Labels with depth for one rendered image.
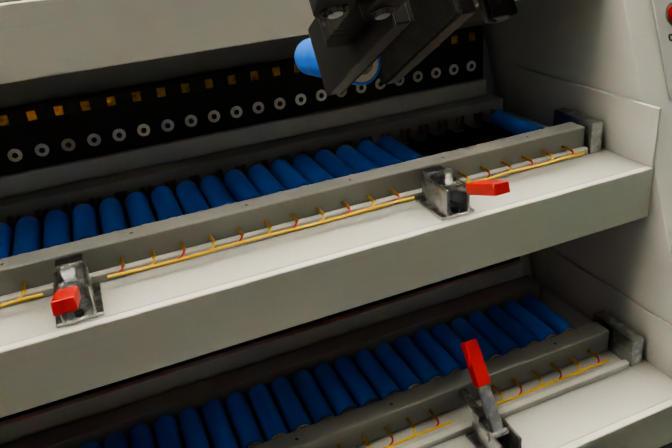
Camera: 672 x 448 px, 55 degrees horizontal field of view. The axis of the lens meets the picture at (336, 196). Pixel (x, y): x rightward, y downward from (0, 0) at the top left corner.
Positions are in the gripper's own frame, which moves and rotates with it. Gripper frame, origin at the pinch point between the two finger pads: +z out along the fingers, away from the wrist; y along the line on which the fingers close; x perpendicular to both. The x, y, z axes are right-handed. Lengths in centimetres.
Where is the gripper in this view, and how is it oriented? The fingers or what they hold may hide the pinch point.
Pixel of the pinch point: (383, 21)
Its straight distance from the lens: 24.8
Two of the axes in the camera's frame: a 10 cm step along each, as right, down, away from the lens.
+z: -3.0, 1.7, 9.4
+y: -9.1, 2.3, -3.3
